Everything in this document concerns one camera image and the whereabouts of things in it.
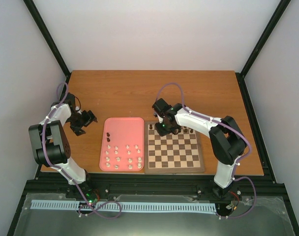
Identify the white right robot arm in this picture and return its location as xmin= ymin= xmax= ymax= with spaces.
xmin=152 ymin=98 xmax=252 ymax=189

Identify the black aluminium frame rail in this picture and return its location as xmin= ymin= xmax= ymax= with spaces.
xmin=22 ymin=173 xmax=289 ymax=203

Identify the pink plastic tray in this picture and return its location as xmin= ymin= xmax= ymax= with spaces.
xmin=99 ymin=118 xmax=145 ymax=172

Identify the wooden chess board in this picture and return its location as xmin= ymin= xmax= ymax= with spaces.
xmin=145 ymin=121 xmax=205 ymax=174

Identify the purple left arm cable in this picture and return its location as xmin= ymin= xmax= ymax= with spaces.
xmin=41 ymin=82 xmax=122 ymax=220

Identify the light blue cable duct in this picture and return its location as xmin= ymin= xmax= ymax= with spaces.
xmin=30 ymin=200 xmax=216 ymax=214

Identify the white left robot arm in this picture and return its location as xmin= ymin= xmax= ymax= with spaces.
xmin=29 ymin=93 xmax=97 ymax=198

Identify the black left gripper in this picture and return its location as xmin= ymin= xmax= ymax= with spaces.
xmin=67 ymin=110 xmax=98 ymax=137

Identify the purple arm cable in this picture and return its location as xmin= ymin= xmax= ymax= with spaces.
xmin=41 ymin=82 xmax=122 ymax=220
xmin=155 ymin=82 xmax=257 ymax=219

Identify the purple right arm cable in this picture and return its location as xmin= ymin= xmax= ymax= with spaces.
xmin=155 ymin=82 xmax=257 ymax=219

